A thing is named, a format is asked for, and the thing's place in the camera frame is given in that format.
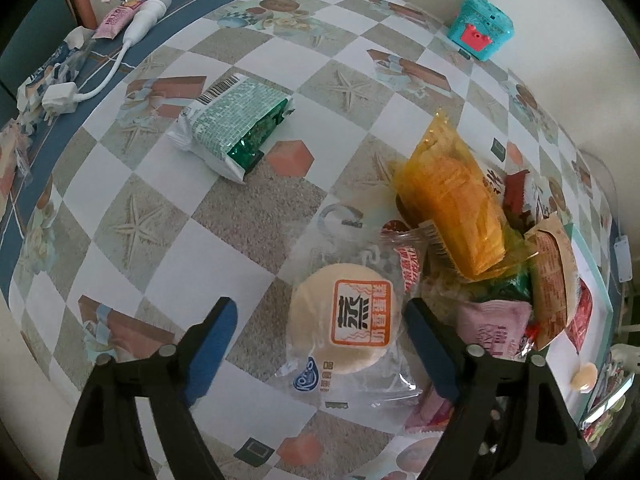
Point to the green serrated snack packet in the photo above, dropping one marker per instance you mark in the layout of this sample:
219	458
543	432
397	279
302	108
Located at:
505	285

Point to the red white small packet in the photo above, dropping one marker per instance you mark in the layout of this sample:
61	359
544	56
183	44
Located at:
425	412

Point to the teal toy box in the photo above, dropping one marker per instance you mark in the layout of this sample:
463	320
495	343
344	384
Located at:
480	20

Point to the tan orange snack packet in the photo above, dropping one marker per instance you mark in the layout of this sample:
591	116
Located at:
552	280

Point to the pink tube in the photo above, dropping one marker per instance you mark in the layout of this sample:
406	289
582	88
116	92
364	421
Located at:
115	20

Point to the white power strip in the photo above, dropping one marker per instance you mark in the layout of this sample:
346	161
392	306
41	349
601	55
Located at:
624	260

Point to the small dark red packet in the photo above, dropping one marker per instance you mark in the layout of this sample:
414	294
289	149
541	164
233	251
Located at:
515	192

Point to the red snack packet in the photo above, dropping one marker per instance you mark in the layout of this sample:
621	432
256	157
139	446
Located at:
582	315

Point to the dark cabinet panel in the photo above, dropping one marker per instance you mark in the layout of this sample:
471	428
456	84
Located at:
20	50

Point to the white handheld device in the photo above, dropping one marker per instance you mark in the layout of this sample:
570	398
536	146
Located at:
147	17

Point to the white printed snack packet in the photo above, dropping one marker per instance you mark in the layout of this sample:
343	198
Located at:
492	182

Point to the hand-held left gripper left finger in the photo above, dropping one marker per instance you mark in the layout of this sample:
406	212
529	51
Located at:
212	350

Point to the white tray with teal rim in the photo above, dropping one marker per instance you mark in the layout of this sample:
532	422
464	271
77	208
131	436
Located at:
597	340

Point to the pink snack packet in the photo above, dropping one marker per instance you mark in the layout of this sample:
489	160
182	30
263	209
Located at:
492	322

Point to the clear plastic wrapper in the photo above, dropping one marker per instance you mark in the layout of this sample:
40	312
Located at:
15	150

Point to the round white cake clear packet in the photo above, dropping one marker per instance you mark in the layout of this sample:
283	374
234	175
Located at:
320	310

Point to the colourful printed packaging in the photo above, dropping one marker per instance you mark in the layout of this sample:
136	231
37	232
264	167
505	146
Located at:
612	400

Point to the checkered printed tablecloth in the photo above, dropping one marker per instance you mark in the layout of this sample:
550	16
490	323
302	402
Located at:
150	240

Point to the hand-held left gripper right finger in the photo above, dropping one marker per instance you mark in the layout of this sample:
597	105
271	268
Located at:
430	350

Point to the orange yellow cake packet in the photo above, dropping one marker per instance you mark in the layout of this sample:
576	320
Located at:
460	195

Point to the white plug adapter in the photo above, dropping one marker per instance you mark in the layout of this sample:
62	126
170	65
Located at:
60	100

